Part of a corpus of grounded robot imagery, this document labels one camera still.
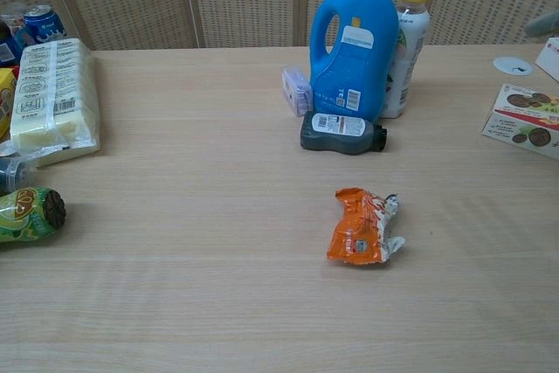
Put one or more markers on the orange snack packet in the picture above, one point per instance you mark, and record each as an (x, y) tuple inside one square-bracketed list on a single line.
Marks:
[(354, 233)]

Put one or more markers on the yellow box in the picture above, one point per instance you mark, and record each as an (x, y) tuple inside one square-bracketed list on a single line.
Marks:
[(6, 98)]

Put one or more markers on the dark squeeze bottle white label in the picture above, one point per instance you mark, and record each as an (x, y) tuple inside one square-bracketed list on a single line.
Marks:
[(338, 133)]

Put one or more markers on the small clear plastic box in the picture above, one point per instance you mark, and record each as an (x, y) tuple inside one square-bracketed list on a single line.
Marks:
[(296, 91)]

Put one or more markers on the blue detergent jug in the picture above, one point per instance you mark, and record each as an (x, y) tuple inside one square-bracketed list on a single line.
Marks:
[(354, 50)]

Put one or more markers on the yellow-capped white drink bottle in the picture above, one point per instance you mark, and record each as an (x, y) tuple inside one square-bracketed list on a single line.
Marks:
[(408, 54)]

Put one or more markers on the pale yellow sponge pack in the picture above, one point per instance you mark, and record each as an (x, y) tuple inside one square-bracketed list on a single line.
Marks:
[(52, 98)]

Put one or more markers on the white cookie box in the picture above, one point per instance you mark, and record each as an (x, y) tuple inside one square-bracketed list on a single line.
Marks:
[(524, 119)]

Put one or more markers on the white round table grommet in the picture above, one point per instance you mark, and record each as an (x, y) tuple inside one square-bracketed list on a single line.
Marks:
[(513, 65)]

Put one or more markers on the green drink bottle brown cap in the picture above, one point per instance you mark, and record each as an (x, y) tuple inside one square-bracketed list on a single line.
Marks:
[(26, 216)]

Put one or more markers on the blue soda can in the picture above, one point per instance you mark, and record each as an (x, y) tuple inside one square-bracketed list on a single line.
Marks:
[(41, 25)]

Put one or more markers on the white box red print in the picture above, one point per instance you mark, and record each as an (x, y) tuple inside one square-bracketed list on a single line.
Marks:
[(549, 56)]

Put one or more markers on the dark blue drink bottle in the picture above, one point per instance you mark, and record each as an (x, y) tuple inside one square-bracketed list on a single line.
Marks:
[(6, 43)]

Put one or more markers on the grey plush object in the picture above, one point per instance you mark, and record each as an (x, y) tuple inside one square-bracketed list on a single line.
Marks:
[(543, 23)]

